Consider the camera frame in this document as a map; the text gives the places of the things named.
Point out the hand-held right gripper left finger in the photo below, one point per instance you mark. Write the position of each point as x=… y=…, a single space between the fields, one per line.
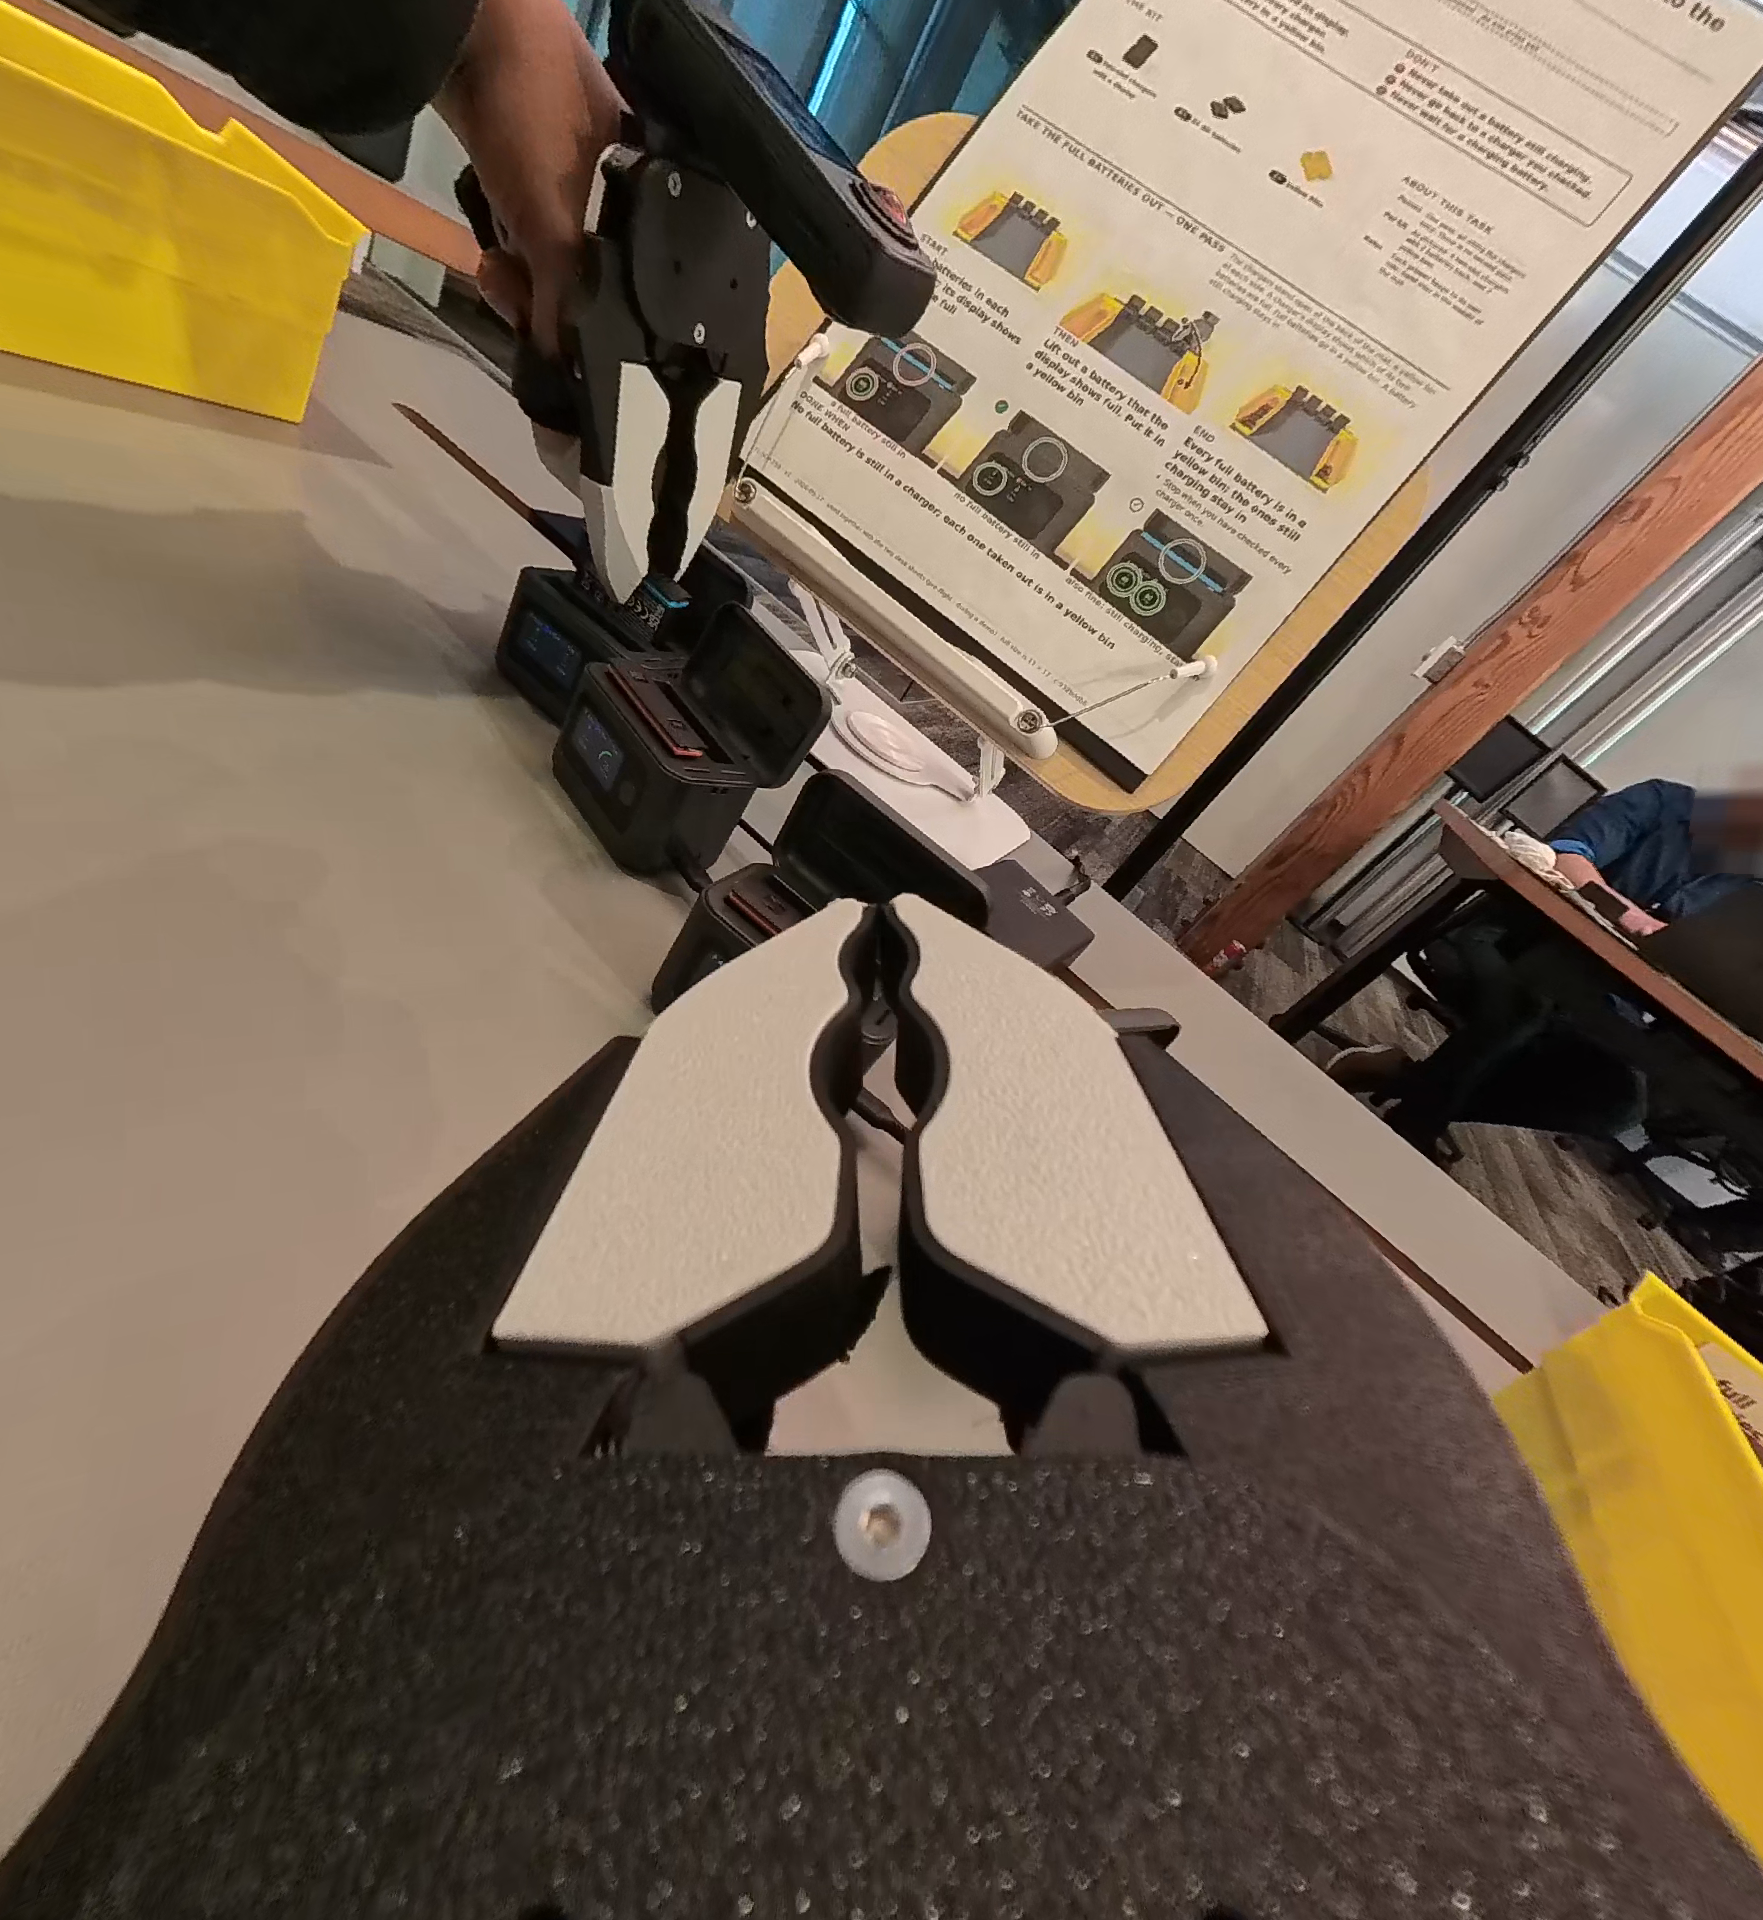
x=687 y=1184

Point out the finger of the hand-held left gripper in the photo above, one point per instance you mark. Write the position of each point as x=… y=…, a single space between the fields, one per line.
x=625 y=481
x=709 y=464

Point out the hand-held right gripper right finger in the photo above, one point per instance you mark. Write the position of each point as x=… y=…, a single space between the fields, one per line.
x=1077 y=1200

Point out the blue trimmed black battery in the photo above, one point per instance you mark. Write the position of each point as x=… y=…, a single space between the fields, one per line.
x=661 y=601

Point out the black battery charger case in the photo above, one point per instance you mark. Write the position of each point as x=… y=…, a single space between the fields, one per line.
x=747 y=691
x=883 y=840
x=1141 y=1026
x=545 y=645

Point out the orange trimmed black battery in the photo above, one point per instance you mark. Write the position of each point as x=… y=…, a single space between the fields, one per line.
x=765 y=908
x=657 y=717

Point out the yellow plastic bin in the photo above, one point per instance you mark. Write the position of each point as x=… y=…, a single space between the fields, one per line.
x=1646 y=1500
x=117 y=225

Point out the person's left forearm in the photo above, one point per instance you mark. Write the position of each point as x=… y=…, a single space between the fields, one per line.
x=297 y=52

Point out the person's left hand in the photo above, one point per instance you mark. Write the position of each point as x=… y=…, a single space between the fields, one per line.
x=537 y=151

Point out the black usb charging hub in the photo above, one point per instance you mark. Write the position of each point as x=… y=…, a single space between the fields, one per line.
x=1039 y=915

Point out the wooden instruction board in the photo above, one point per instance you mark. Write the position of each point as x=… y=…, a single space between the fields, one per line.
x=1093 y=789

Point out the wooden edged desk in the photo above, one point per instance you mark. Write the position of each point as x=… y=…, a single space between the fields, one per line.
x=1542 y=901

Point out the printed instruction sheet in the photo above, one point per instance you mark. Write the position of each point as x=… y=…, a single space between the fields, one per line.
x=1347 y=225

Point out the wooden beam leg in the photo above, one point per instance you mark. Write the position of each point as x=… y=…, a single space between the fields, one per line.
x=1497 y=660

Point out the black laptop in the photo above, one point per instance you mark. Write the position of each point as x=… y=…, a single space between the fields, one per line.
x=1744 y=968

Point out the black metal pole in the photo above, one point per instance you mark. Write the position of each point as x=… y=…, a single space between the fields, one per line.
x=1497 y=450

